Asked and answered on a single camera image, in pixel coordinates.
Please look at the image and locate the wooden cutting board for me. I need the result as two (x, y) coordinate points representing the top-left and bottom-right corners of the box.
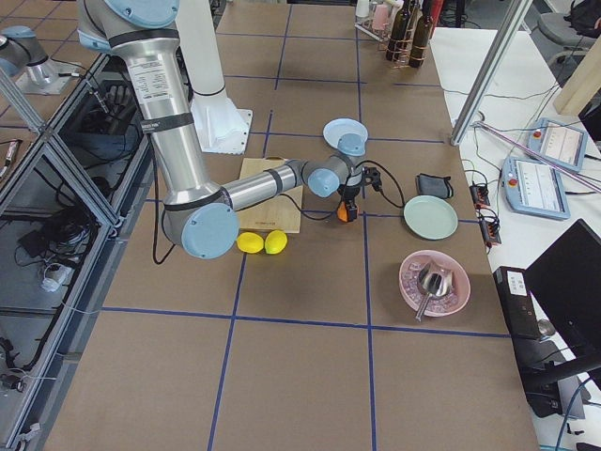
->
(238, 157), (303, 234)

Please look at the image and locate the near teach pendant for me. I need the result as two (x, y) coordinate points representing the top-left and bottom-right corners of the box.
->
(501, 157), (570, 221)

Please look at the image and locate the light blue plate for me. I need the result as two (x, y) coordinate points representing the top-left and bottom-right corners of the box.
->
(322, 117), (368, 148)

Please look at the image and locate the black computer monitor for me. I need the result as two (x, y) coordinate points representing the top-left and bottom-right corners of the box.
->
(525, 219), (601, 356)

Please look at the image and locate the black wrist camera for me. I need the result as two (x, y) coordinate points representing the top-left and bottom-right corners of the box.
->
(362, 166), (382, 193)

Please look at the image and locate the folded grey cloth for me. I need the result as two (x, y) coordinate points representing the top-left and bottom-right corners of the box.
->
(416, 173), (455, 199)

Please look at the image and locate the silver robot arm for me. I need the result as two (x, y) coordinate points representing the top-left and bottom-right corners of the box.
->
(77, 1), (366, 259)

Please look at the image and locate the far teach pendant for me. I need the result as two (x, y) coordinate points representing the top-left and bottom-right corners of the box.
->
(528, 117), (586, 172)

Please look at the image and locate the metal scoop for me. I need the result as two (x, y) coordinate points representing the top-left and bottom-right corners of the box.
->
(415, 260), (454, 321)

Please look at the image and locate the teach pendant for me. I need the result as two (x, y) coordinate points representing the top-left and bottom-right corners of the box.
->
(501, 157), (570, 221)
(528, 117), (586, 172)

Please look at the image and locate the upper yellow lemon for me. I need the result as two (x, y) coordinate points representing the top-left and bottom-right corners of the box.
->
(264, 230), (288, 255)

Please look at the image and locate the copper wire bottle rack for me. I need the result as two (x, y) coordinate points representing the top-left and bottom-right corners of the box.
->
(385, 5), (421, 68)

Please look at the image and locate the mint green plate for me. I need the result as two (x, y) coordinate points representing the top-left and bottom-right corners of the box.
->
(404, 195), (458, 241)

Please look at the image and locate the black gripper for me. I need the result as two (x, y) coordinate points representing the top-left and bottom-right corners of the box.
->
(337, 184), (361, 223)

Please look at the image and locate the yellow lemon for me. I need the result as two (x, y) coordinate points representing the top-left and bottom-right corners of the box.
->
(236, 231), (264, 254)
(264, 230), (288, 255)

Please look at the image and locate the pink bowl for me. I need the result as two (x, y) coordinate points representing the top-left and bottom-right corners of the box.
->
(399, 250), (470, 320)

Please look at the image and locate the white camera pole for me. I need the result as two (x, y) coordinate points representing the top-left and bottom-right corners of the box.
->
(176, 0), (253, 155)

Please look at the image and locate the pink plastic cup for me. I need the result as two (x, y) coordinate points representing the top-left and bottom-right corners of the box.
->
(372, 4), (389, 31)

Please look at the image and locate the aluminium frame post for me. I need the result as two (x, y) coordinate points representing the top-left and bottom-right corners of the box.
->
(450, 0), (532, 147)

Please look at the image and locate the lower yellow lemon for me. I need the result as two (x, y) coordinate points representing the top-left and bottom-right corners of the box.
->
(236, 231), (264, 254)

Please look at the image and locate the orange fruit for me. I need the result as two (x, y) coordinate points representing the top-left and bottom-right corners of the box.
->
(336, 205), (349, 223)

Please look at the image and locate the black desktop computer box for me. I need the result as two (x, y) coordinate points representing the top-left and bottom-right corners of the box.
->
(493, 266), (556, 341)

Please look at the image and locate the dark green wine bottle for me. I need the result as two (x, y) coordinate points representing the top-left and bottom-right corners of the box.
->
(408, 0), (433, 69)

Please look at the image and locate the white plastic cup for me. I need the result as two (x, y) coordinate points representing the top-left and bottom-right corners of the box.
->
(355, 0), (370, 19)

